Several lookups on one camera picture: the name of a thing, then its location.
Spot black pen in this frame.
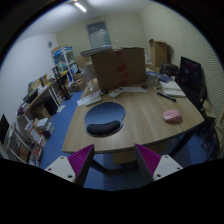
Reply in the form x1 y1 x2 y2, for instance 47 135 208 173
157 92 177 102

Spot blue mouse pad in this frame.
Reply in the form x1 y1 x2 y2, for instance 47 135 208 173
84 102 125 137

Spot open white notebook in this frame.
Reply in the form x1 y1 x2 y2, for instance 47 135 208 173
160 81 185 97

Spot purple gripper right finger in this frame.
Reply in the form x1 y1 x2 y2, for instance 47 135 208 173
134 144 182 185

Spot pink computer mouse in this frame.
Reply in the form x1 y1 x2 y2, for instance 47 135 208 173
163 110 182 123

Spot tall cardboard box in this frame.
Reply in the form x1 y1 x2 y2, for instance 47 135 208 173
149 39 167 67

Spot black computer monitor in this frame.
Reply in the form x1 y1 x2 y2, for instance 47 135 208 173
178 57 207 110

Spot white keyboard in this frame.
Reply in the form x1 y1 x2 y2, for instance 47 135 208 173
77 91 100 106

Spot blue book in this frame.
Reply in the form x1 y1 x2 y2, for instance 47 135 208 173
146 71 172 83

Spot wooden side desk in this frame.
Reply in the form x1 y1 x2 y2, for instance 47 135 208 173
17 83 61 119

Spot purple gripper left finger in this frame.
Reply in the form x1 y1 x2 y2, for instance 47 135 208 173
46 144 95 186

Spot large cardboard box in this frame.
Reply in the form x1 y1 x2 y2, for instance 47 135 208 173
91 47 146 90

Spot ceiling light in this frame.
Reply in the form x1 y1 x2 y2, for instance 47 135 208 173
74 2 87 13

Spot white paper sheet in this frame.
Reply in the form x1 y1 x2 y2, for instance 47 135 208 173
124 87 148 93

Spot white shelf unit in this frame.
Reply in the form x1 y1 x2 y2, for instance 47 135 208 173
0 115 54 167

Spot white remote control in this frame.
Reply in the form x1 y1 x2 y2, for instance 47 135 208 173
109 87 125 99

